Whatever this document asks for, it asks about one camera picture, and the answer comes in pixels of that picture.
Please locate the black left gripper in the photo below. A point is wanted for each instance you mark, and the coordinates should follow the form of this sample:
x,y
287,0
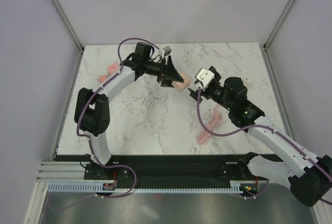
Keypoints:
x,y
170,74

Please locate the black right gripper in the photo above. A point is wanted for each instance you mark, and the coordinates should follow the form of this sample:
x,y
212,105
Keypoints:
x,y
204,94

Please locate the peach cube socket adapter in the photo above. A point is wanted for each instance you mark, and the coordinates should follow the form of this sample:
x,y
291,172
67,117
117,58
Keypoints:
x,y
181,86

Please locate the white wall charger plug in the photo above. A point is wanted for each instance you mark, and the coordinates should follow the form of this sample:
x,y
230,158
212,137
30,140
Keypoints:
x,y
246,81

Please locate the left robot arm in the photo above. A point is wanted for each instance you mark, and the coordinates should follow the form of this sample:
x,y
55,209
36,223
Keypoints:
x,y
92,114

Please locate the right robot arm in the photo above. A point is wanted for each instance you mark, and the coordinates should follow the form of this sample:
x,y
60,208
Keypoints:
x,y
304,173

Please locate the salmon charger plug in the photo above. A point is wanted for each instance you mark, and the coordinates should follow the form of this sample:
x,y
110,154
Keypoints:
x,y
102,78

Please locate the pink cube socket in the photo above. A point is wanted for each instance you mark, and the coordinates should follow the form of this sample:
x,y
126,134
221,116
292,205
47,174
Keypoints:
x,y
112,68

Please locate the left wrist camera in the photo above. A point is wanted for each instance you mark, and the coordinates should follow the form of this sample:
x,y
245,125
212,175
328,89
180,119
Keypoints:
x,y
165,51

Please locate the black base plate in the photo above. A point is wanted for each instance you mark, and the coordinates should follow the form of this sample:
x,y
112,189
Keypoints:
x,y
172,170

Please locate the white slotted cable duct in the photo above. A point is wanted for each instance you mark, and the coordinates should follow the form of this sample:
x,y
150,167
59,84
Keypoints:
x,y
109,187

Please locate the aluminium rail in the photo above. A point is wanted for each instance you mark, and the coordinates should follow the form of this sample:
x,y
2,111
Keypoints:
x,y
60,171

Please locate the right aluminium frame post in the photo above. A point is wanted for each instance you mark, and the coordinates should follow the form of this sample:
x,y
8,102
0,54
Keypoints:
x,y
282,17

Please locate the aluminium frame post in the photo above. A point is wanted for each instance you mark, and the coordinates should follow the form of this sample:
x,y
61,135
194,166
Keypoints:
x,y
282,17
65,20

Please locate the left aluminium frame post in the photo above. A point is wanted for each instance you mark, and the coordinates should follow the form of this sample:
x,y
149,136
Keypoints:
x,y
65,20

